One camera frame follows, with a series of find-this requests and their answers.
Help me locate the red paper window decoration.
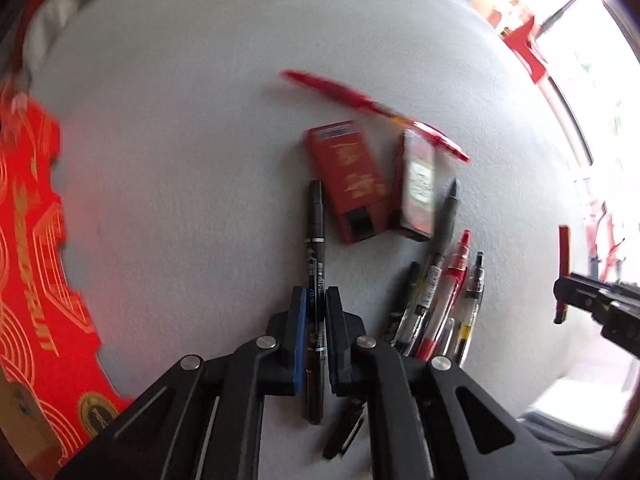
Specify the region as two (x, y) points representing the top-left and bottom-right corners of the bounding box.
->
(500, 14), (552, 86)
(584, 200), (627, 282)

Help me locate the red slim pen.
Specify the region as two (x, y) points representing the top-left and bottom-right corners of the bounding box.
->
(553, 225), (572, 325)

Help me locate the red ballpoint pen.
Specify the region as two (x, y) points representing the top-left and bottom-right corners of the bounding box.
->
(279, 70), (471, 164)

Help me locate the clear pen with yellow ink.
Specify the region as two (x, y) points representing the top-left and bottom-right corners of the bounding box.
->
(450, 251), (485, 367)

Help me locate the black marker pen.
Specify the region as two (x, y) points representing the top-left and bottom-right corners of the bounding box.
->
(304, 179), (327, 426)

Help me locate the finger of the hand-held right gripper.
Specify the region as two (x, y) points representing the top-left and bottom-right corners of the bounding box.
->
(571, 272), (640, 293)
(552, 278), (615, 314)

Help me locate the short black pen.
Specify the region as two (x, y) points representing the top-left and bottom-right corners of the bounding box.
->
(322, 395), (366, 460)

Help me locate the red box with gold print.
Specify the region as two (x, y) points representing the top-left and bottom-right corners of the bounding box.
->
(304, 120), (392, 246)

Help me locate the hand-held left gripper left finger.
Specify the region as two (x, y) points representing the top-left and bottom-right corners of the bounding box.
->
(60, 286), (307, 480)

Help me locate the black gel pen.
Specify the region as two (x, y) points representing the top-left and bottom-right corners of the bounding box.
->
(382, 261), (422, 347)

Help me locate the black cable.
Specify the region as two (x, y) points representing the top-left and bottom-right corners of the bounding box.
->
(554, 437), (623, 457)

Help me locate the red box with white label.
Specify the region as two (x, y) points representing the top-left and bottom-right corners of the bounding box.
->
(389, 130), (437, 242)

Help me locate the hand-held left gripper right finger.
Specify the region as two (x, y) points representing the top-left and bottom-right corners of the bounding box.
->
(325, 286), (573, 480)

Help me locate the red printed cardboard box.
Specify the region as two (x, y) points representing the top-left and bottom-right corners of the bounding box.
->
(0, 80), (137, 467)

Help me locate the grey capped pen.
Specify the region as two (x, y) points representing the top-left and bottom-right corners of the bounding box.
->
(395, 179), (460, 356)

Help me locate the red gel pen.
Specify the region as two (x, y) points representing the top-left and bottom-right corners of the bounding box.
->
(415, 230), (473, 362)

